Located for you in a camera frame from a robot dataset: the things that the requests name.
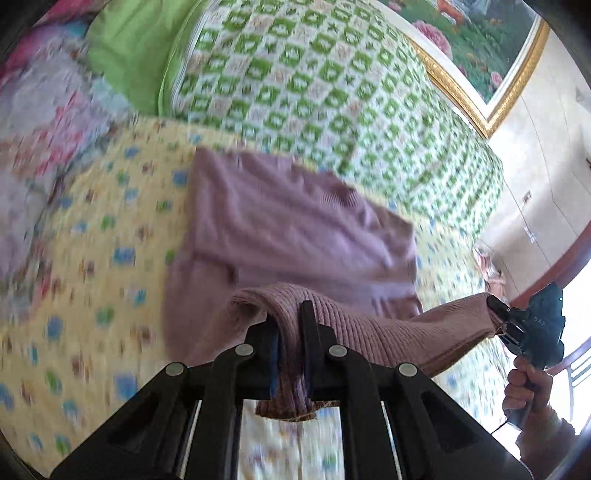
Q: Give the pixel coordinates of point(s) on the person's right hand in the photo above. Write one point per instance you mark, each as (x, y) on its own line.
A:
(519, 392)

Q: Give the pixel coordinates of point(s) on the white wardrobe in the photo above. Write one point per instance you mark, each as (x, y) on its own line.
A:
(545, 161)

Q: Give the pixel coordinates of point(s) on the purple knit sweater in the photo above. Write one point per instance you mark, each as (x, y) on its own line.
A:
(295, 230)

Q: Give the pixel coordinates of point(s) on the yellow bear-printed bedsheet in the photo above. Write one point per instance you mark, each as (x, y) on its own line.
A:
(92, 286)

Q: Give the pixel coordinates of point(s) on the grey pink floral quilt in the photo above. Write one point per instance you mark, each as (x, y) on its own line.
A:
(51, 138)

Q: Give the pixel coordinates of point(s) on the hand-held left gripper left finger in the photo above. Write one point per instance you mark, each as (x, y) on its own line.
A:
(273, 365)

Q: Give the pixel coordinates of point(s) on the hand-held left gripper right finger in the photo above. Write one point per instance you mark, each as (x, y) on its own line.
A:
(308, 351)

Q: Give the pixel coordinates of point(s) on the brown wooden frame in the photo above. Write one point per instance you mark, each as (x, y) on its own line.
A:
(561, 272)

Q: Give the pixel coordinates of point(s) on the person's right forearm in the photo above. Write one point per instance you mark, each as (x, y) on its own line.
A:
(547, 434)

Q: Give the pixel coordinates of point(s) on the gold-framed landscape painting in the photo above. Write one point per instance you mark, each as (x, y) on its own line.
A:
(475, 41)

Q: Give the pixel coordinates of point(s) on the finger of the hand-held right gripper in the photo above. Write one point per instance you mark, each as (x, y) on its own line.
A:
(501, 310)
(510, 340)

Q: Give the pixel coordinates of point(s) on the green checked quilt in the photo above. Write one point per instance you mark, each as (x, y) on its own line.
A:
(295, 78)

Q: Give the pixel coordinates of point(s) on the bright pink floral quilt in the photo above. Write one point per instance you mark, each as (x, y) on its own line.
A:
(41, 32)

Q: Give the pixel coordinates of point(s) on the small pink cloth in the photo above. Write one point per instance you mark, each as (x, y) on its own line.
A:
(491, 274)

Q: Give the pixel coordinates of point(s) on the wooden chair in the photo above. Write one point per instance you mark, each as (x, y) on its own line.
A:
(575, 369)

